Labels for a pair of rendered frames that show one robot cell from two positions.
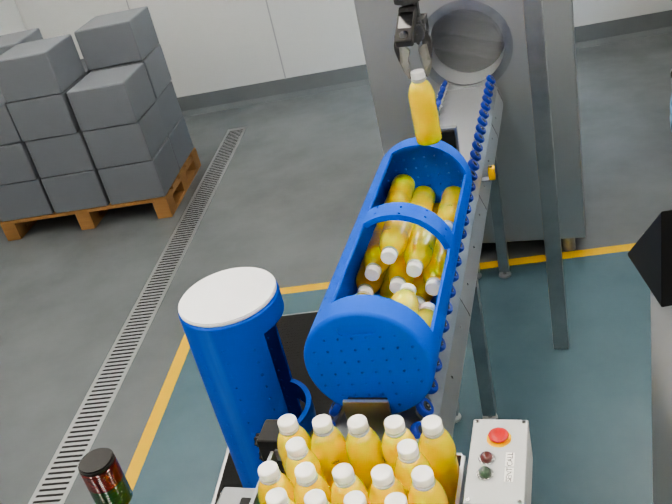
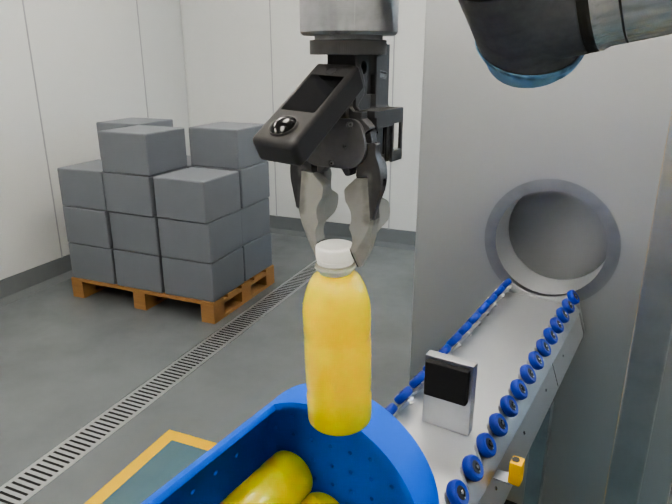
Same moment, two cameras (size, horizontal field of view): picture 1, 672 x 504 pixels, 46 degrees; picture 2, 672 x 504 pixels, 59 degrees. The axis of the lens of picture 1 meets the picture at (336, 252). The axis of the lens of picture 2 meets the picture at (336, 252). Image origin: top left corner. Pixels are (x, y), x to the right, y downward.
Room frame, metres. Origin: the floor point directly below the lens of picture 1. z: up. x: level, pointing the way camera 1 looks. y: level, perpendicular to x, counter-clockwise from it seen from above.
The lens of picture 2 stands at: (1.48, -0.43, 1.65)
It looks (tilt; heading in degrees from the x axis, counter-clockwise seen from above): 18 degrees down; 11
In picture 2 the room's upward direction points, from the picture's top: straight up
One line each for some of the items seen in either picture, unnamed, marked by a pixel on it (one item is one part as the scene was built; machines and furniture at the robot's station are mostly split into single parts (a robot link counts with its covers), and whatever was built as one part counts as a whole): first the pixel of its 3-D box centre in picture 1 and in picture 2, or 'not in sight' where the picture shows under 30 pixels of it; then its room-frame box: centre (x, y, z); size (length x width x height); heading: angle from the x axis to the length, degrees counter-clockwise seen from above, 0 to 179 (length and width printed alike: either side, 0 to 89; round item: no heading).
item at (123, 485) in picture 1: (110, 490); not in sight; (1.05, 0.48, 1.18); 0.06 x 0.06 x 0.05
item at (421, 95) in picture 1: (423, 109); (337, 343); (2.03, -0.32, 1.36); 0.07 x 0.07 x 0.19
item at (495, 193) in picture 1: (498, 219); (534, 485); (3.16, -0.77, 0.31); 0.06 x 0.06 x 0.63; 69
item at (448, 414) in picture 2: (444, 148); (447, 394); (2.53, -0.45, 1.00); 0.10 x 0.04 x 0.15; 69
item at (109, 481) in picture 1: (101, 472); not in sight; (1.05, 0.48, 1.23); 0.06 x 0.06 x 0.04
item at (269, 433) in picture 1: (282, 447); not in sight; (1.31, 0.22, 0.95); 0.10 x 0.07 x 0.10; 69
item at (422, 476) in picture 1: (422, 477); not in sight; (1.00, -0.05, 1.09); 0.04 x 0.04 x 0.02
